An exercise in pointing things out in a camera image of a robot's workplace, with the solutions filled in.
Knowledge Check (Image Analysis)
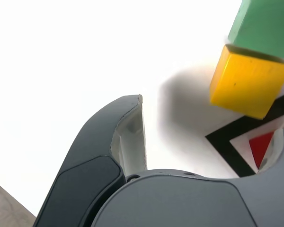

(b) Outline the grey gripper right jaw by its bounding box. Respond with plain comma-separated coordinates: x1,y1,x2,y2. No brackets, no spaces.
92,122,284,227

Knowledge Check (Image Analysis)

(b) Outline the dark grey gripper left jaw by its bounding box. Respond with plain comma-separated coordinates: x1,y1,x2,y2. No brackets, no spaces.
35,94,148,227

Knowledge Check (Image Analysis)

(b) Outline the yellow cube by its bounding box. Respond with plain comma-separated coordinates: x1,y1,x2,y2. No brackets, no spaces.
209,44,284,120

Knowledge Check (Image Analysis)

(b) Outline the green cube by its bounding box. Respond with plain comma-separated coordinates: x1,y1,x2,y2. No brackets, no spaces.
227,0,284,61

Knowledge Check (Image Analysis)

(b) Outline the black tape square outline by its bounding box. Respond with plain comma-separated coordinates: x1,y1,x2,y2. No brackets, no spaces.
204,89,284,178

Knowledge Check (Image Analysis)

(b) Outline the red cube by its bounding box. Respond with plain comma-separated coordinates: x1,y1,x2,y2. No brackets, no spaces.
248,131,275,169

